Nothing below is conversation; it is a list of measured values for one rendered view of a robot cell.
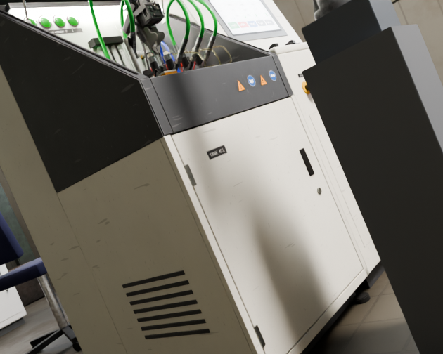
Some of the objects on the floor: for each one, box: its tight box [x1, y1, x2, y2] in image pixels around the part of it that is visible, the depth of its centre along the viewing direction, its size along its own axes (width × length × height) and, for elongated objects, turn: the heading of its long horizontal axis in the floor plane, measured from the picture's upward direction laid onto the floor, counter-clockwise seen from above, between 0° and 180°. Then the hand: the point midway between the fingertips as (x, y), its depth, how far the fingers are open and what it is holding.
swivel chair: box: [0, 187, 82, 354], centre depth 302 cm, size 66×63×114 cm
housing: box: [0, 32, 127, 354], centre depth 228 cm, size 140×28×150 cm, turn 45°
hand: (155, 51), depth 169 cm, fingers closed
